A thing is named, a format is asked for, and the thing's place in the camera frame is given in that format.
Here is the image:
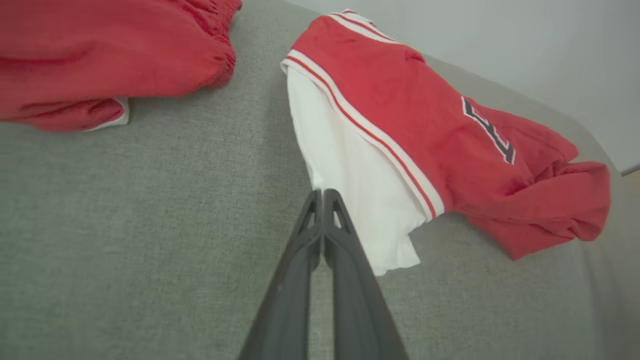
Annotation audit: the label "grey fabric sofa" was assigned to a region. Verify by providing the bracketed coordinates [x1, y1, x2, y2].
[0, 0, 640, 360]

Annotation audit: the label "red jersey with white sleeves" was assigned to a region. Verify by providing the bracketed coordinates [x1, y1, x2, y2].
[280, 9, 612, 277]

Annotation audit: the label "red shorts with white stripe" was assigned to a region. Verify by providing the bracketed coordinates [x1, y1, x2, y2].
[0, 0, 244, 133]

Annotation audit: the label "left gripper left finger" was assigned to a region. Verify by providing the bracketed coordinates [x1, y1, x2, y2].
[239, 189, 324, 360]

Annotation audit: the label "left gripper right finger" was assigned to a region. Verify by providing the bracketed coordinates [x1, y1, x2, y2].
[323, 188, 410, 360]

